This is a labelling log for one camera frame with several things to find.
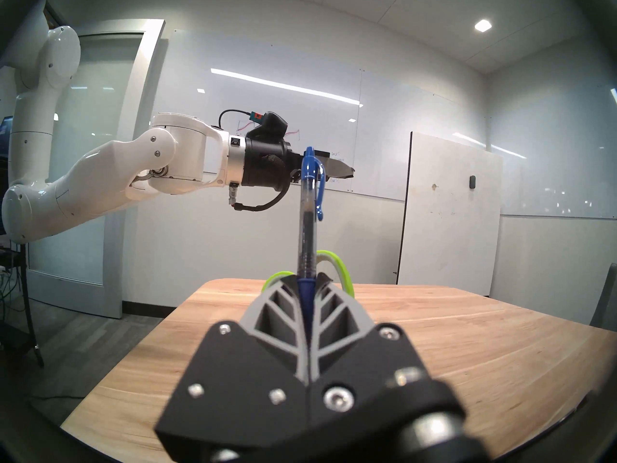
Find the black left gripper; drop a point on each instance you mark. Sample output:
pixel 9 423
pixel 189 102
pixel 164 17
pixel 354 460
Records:
pixel 267 165

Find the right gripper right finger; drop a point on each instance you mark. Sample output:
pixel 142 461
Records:
pixel 366 370

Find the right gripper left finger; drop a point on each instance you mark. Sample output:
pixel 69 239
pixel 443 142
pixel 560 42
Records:
pixel 241 385

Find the blue ballpoint pen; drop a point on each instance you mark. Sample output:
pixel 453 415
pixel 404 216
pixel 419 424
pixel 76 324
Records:
pixel 307 216

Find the rolling whiteboard on black stand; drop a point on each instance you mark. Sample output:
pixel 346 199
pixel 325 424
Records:
pixel 448 216

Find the white framed glass door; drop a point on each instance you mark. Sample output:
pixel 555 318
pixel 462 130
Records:
pixel 96 254

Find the square ceiling light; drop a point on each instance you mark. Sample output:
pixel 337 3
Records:
pixel 483 25

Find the black equipment stand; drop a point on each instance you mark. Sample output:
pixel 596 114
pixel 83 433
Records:
pixel 26 293

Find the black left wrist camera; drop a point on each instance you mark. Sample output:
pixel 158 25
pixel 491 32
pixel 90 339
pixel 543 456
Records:
pixel 272 127

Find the wall whiteboard with handwriting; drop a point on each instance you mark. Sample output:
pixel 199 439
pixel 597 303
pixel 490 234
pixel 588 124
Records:
pixel 395 129

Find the wide wall glass whiteboard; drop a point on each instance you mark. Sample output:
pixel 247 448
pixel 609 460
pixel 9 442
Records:
pixel 554 153

